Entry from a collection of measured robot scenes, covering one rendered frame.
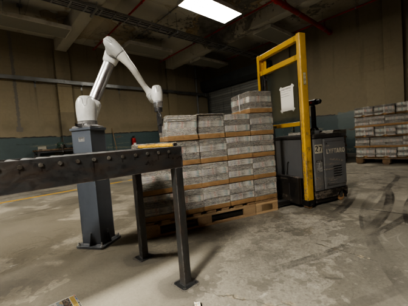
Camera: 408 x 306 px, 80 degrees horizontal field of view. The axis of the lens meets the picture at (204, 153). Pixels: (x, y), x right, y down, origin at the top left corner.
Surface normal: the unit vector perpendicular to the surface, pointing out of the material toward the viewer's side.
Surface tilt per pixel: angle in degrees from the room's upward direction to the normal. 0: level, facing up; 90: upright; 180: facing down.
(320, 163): 90
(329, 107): 90
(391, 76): 90
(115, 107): 90
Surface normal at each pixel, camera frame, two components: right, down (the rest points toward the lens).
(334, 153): 0.39, 0.02
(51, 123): 0.67, -0.01
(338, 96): -0.74, 0.09
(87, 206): -0.26, 0.07
